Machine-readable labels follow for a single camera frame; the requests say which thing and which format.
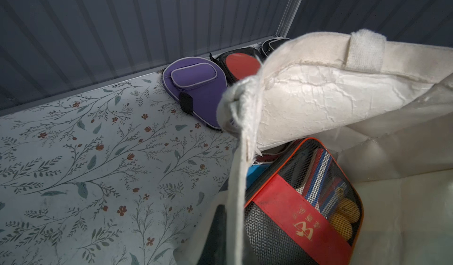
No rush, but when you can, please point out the cream canvas tote bag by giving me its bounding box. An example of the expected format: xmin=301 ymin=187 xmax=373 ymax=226
xmin=173 ymin=29 xmax=453 ymax=265

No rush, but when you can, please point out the purple paddle case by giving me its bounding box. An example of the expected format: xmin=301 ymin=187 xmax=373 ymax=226
xmin=162 ymin=56 xmax=228 ymax=129

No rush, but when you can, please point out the black paddle case white piping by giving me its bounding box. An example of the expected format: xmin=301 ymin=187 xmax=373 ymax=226
xmin=260 ymin=37 xmax=290 ymax=58

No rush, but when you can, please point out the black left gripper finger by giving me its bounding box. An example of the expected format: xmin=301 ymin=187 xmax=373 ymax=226
xmin=198 ymin=205 xmax=227 ymax=265

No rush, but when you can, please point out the clear ping pong paddle set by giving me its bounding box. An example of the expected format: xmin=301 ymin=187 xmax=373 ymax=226
xmin=209 ymin=47 xmax=264 ymax=85

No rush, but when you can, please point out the red black mesh paddle set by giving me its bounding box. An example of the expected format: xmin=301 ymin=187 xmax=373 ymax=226
xmin=244 ymin=138 xmax=363 ymax=265

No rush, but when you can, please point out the blue paddle case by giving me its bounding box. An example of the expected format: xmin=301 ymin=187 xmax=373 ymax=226
xmin=246 ymin=163 xmax=271 ymax=189

